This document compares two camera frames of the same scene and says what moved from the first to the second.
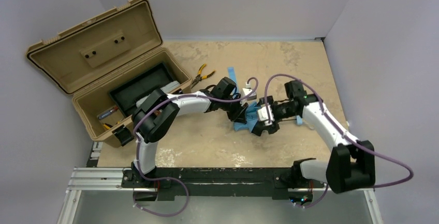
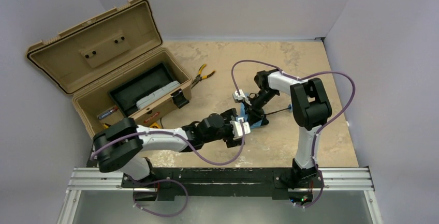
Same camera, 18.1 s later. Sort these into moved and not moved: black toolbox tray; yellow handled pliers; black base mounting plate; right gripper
Moved: right gripper
Not moved: yellow handled pliers; black base mounting plate; black toolbox tray
